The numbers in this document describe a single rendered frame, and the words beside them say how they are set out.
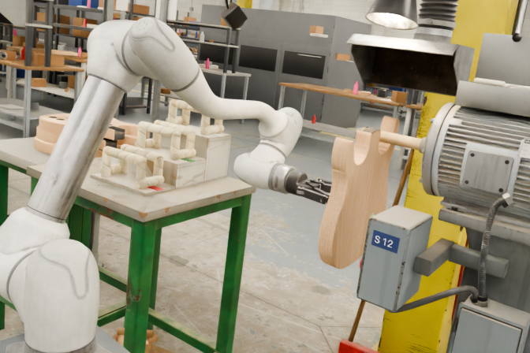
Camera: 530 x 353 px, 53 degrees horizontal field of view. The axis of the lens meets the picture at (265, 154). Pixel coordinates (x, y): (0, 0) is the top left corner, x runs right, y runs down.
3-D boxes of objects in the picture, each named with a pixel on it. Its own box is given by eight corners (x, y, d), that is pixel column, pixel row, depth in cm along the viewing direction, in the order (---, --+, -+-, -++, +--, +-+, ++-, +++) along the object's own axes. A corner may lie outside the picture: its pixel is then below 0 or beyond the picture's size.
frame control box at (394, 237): (478, 328, 129) (501, 227, 124) (453, 365, 112) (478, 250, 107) (384, 291, 143) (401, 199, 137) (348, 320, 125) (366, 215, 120)
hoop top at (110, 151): (148, 166, 179) (149, 156, 179) (141, 167, 176) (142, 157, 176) (107, 153, 189) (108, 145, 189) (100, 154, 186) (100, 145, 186)
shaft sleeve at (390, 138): (420, 139, 145) (419, 150, 146) (424, 139, 148) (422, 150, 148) (360, 127, 155) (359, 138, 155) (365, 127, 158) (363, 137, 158)
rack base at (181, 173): (204, 182, 202) (207, 158, 200) (175, 189, 188) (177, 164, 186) (151, 166, 215) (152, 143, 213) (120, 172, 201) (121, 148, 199)
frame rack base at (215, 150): (227, 176, 214) (232, 135, 211) (204, 182, 201) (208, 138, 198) (175, 161, 227) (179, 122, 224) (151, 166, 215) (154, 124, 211)
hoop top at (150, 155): (165, 163, 186) (166, 154, 185) (158, 164, 183) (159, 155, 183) (125, 151, 196) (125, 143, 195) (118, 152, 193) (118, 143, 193)
